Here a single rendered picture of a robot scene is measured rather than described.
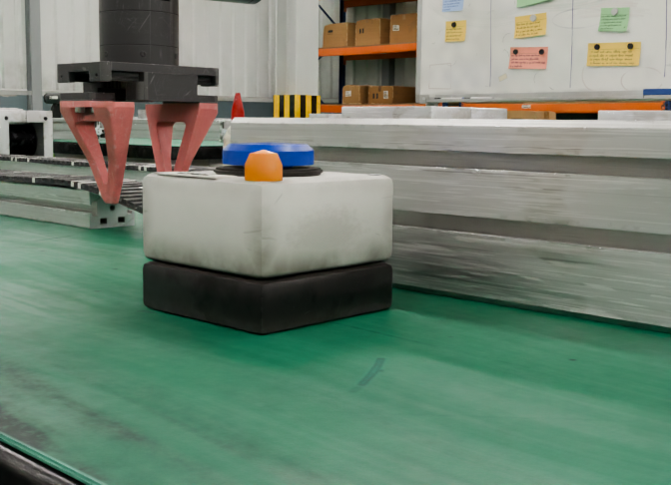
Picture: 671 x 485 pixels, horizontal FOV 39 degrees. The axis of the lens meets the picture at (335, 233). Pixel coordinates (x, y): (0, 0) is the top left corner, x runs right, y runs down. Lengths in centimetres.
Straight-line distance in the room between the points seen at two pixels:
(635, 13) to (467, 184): 324
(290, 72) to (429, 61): 489
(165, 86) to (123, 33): 5
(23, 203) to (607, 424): 64
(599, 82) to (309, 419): 347
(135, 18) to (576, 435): 50
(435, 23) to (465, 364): 385
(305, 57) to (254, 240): 844
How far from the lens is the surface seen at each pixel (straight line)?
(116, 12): 70
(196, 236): 39
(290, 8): 902
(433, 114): 70
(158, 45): 70
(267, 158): 37
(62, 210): 78
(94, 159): 71
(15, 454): 26
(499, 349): 36
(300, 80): 875
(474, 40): 403
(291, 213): 37
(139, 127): 431
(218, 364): 33
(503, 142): 43
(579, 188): 41
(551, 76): 382
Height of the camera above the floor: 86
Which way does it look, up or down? 7 degrees down
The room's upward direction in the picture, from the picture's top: 1 degrees clockwise
